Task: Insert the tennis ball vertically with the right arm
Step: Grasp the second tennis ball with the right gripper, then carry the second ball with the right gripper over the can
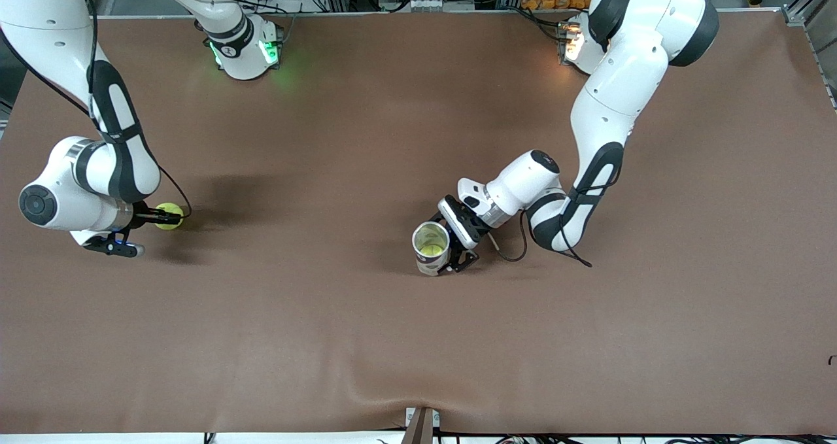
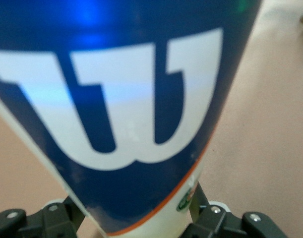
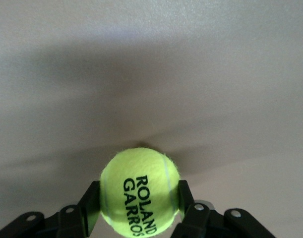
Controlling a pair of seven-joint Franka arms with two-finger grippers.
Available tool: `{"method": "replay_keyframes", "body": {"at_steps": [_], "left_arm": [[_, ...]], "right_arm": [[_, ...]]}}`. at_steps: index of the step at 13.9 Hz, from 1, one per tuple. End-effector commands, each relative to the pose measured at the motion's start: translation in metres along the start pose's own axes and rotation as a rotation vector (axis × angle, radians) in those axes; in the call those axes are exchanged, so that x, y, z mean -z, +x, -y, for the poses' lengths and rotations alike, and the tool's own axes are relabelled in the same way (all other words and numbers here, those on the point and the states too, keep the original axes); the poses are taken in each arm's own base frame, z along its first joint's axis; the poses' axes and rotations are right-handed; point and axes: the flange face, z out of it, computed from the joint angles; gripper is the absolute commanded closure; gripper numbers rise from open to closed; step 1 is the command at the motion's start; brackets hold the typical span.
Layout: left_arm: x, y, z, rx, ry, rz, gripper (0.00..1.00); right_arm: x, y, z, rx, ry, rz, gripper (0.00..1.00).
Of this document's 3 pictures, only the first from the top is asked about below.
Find clear Wilson tennis ball can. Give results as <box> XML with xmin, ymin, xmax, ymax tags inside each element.
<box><xmin>411</xmin><ymin>220</ymin><xmax>453</xmax><ymax>277</ymax></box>

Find brown table mat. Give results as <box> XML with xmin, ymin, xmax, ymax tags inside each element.
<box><xmin>0</xmin><ymin>9</ymin><xmax>837</xmax><ymax>435</ymax></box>

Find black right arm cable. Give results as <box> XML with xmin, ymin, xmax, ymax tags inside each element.
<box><xmin>0</xmin><ymin>0</ymin><xmax>192</xmax><ymax>221</ymax></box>

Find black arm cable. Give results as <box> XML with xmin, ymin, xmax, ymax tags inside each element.
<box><xmin>487</xmin><ymin>182</ymin><xmax>594</xmax><ymax>268</ymax></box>
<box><xmin>0</xmin><ymin>0</ymin><xmax>192</xmax><ymax>221</ymax></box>

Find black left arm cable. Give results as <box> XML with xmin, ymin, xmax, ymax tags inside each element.
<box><xmin>487</xmin><ymin>182</ymin><xmax>594</xmax><ymax>268</ymax></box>

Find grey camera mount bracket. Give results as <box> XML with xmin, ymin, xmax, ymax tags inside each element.
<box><xmin>405</xmin><ymin>407</ymin><xmax>441</xmax><ymax>444</ymax></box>

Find aluminium frame profile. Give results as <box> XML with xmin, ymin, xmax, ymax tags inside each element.
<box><xmin>781</xmin><ymin>0</ymin><xmax>837</xmax><ymax>27</ymax></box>

